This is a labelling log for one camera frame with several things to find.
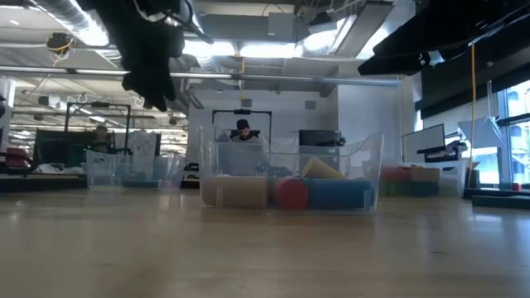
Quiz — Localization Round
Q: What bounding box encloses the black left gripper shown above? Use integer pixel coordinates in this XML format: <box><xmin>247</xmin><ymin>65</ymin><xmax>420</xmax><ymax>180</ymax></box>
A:
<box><xmin>103</xmin><ymin>12</ymin><xmax>186</xmax><ymax>113</ymax></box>

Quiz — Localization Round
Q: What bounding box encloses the natural wooden arch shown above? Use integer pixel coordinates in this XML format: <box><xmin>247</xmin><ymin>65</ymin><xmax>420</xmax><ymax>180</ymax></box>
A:
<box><xmin>407</xmin><ymin>166</ymin><xmax>441</xmax><ymax>184</ymax></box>

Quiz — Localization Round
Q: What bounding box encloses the grey ceiling pipe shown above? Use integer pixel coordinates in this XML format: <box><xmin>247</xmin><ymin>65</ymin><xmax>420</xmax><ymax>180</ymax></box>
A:
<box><xmin>0</xmin><ymin>65</ymin><xmax>402</xmax><ymax>87</ymax></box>

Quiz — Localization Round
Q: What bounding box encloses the white panel on stand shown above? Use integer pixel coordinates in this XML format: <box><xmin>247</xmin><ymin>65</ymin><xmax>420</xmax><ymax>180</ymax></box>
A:
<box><xmin>401</xmin><ymin>123</ymin><xmax>447</xmax><ymax>163</ymax></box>

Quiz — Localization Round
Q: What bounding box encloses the red box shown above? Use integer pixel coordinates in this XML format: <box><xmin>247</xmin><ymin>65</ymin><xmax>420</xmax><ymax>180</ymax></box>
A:
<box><xmin>4</xmin><ymin>147</ymin><xmax>31</xmax><ymax>168</ymax></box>

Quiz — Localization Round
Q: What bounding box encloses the blue wooden cylinder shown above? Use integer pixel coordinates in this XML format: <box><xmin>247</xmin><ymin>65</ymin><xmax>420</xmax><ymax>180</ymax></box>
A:
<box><xmin>306</xmin><ymin>178</ymin><xmax>376</xmax><ymax>210</ymax></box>

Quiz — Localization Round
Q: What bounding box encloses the black machine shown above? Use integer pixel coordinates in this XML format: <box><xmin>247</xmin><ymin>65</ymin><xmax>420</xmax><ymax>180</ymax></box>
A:
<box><xmin>416</xmin><ymin>140</ymin><xmax>469</xmax><ymax>163</ymax></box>

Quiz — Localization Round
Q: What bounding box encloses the black and yellow cable reel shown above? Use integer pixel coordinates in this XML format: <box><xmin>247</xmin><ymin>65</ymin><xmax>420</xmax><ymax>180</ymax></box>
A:
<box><xmin>45</xmin><ymin>31</ymin><xmax>75</xmax><ymax>57</ymax></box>

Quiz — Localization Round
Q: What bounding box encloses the blue wooden plank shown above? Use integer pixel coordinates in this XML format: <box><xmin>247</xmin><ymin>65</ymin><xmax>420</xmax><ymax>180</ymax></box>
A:
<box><xmin>123</xmin><ymin>179</ymin><xmax>161</xmax><ymax>190</ymax></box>

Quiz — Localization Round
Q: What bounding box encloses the white crumpled cloth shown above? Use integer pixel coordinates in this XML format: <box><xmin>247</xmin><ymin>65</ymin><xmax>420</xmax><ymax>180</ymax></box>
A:
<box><xmin>33</xmin><ymin>162</ymin><xmax>84</xmax><ymax>175</ymax></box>

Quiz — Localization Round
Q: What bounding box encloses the yellow wooden cylinder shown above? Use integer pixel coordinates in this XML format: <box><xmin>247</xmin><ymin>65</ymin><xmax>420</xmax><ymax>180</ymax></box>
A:
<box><xmin>300</xmin><ymin>156</ymin><xmax>348</xmax><ymax>180</ymax></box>

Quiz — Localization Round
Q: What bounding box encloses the black box appliance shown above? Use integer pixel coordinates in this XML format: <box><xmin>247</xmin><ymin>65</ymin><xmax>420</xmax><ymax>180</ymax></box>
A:
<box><xmin>297</xmin><ymin>128</ymin><xmax>345</xmax><ymax>147</ymax></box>

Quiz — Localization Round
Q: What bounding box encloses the red wooden cylinder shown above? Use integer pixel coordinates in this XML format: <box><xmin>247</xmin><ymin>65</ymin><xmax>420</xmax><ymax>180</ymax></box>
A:
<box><xmin>272</xmin><ymin>177</ymin><xmax>310</xmax><ymax>210</ymax></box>

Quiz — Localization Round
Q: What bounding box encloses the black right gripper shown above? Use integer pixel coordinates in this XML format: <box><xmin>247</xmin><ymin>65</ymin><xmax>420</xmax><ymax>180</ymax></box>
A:
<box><xmin>358</xmin><ymin>16</ymin><xmax>477</xmax><ymax>77</ymax></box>

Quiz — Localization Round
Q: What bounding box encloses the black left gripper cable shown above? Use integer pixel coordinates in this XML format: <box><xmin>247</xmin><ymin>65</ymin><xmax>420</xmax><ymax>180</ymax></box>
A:
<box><xmin>132</xmin><ymin>0</ymin><xmax>214</xmax><ymax>45</ymax></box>

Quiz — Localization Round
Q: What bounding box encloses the ceiling light panel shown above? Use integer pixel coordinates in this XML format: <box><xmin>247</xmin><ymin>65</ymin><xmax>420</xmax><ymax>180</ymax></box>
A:
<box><xmin>181</xmin><ymin>39</ymin><xmax>299</xmax><ymax>59</ymax></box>

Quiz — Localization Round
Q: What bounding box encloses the green wooden arch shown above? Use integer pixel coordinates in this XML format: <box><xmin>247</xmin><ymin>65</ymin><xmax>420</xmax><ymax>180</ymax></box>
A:
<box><xmin>379</xmin><ymin>181</ymin><xmax>405</xmax><ymax>197</ymax></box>

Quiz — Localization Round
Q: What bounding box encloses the black frame stand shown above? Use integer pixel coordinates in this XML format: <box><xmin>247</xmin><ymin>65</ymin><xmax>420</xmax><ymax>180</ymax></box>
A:
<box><xmin>64</xmin><ymin>101</ymin><xmax>133</xmax><ymax>156</ymax></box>
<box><xmin>210</xmin><ymin>108</ymin><xmax>273</xmax><ymax>146</ymax></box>

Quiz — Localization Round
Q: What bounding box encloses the person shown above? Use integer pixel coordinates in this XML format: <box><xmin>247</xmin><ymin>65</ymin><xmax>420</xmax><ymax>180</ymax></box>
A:
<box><xmin>229</xmin><ymin>118</ymin><xmax>266</xmax><ymax>144</ymax></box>
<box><xmin>91</xmin><ymin>125</ymin><xmax>115</xmax><ymax>155</ymax></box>

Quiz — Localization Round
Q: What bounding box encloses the natural wooden cylinder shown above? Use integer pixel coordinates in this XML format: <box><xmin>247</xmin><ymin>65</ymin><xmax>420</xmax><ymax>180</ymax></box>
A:
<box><xmin>200</xmin><ymin>175</ymin><xmax>268</xmax><ymax>209</ymax></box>

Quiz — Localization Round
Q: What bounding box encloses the blue wooden arch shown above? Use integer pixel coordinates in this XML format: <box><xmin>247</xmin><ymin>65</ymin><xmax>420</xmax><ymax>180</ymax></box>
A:
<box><xmin>403</xmin><ymin>181</ymin><xmax>440</xmax><ymax>197</ymax></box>

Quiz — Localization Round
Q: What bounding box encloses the silver ventilation duct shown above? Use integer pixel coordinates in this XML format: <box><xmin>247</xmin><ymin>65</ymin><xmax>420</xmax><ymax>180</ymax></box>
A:
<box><xmin>32</xmin><ymin>0</ymin><xmax>195</xmax><ymax>113</ymax></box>

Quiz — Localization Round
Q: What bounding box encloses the window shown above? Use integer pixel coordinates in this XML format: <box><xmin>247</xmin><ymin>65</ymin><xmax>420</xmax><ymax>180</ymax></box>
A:
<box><xmin>503</xmin><ymin>80</ymin><xmax>530</xmax><ymax>185</ymax></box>

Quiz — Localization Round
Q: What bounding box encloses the black monitor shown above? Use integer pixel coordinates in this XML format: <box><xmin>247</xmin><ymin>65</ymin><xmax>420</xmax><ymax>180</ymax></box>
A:
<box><xmin>32</xmin><ymin>128</ymin><xmax>99</xmax><ymax>167</ymax></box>

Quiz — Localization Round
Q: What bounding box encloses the red wooden arch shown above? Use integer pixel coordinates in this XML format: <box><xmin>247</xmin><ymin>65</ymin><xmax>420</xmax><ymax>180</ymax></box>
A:
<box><xmin>380</xmin><ymin>166</ymin><xmax>409</xmax><ymax>184</ymax></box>

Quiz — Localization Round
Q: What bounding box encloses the whiteboard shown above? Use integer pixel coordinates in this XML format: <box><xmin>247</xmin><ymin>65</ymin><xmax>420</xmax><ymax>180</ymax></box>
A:
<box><xmin>126</xmin><ymin>131</ymin><xmax>162</xmax><ymax>157</ymax></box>

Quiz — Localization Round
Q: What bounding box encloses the grey ceiling box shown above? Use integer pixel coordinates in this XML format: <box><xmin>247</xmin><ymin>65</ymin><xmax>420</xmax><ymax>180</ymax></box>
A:
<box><xmin>267</xmin><ymin>11</ymin><xmax>297</xmax><ymax>38</ymax></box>

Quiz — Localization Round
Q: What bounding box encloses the clear plastic bin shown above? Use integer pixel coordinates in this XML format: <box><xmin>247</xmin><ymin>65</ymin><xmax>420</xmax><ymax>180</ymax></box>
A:
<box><xmin>84</xmin><ymin>149</ymin><xmax>186</xmax><ymax>190</ymax></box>
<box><xmin>378</xmin><ymin>159</ymin><xmax>467</xmax><ymax>199</ymax></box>
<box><xmin>198</xmin><ymin>123</ymin><xmax>385</xmax><ymax>214</ymax></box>

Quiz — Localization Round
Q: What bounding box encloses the teal wooden plank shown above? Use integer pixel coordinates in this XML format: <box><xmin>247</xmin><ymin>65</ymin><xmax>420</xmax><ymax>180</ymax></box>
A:
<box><xmin>471</xmin><ymin>195</ymin><xmax>530</xmax><ymax>210</ymax></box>

